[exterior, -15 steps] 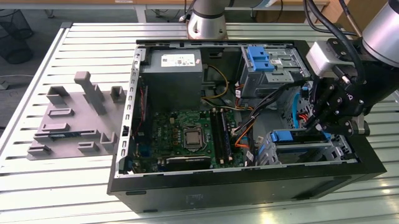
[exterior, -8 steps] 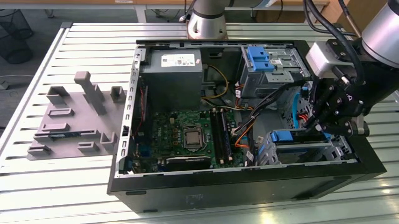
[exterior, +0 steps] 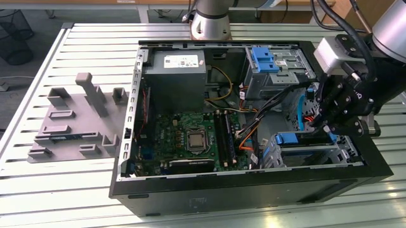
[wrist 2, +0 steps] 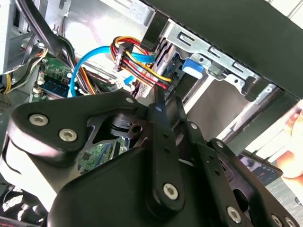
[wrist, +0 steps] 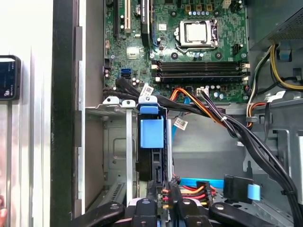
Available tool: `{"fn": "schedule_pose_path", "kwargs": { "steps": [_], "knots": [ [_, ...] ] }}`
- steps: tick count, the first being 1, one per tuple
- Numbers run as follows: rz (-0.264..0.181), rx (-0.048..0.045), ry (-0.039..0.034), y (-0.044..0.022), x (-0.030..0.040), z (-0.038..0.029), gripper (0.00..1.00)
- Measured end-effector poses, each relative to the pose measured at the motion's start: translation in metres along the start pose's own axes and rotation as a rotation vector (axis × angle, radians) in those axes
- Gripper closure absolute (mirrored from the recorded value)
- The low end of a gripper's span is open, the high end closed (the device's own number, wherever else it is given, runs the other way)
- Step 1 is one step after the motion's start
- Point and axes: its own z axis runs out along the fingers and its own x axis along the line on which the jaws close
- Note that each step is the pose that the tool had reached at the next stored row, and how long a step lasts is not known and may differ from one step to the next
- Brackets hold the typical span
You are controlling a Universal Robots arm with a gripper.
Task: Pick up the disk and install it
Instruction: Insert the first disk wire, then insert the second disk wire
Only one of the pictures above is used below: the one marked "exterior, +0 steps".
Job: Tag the metal disk bay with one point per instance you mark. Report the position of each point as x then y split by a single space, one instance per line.
310 149

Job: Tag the black open PC case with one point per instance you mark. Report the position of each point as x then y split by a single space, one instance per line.
222 197

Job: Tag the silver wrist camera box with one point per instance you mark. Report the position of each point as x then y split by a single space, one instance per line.
330 54

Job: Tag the green motherboard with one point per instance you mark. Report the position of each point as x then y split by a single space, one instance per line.
168 123

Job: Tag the silver CPU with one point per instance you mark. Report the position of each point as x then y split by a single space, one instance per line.
196 140

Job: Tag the black graphics card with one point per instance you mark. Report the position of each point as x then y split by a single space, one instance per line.
190 165

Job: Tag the black mesh wastebasket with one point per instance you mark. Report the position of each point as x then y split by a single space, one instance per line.
12 35

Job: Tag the RAM stick with blue edge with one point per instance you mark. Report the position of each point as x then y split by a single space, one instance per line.
67 137

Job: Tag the hard disk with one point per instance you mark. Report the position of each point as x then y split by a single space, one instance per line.
287 139

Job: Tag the blue drive cage latch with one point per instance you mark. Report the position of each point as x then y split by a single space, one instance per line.
265 61

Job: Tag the wooden cabinet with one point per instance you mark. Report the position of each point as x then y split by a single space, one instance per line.
381 6

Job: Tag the silver camera mount bracket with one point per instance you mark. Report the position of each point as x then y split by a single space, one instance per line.
373 128

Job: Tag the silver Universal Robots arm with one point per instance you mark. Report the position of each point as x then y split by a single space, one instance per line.
208 23

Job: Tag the grey parts rack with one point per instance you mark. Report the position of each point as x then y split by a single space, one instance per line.
79 123

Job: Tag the black CPU socket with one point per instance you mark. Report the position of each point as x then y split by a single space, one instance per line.
198 150

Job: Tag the metal optical drive cage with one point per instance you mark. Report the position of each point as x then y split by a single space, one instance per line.
279 80

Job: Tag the grey power supply unit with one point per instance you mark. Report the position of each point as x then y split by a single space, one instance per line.
174 83

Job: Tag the wooden desk white legs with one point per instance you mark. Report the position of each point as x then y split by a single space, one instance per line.
143 14

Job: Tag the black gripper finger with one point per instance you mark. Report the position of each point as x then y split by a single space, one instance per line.
349 126
333 95

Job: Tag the black RAM stick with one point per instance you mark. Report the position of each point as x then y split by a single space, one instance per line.
220 137
230 140

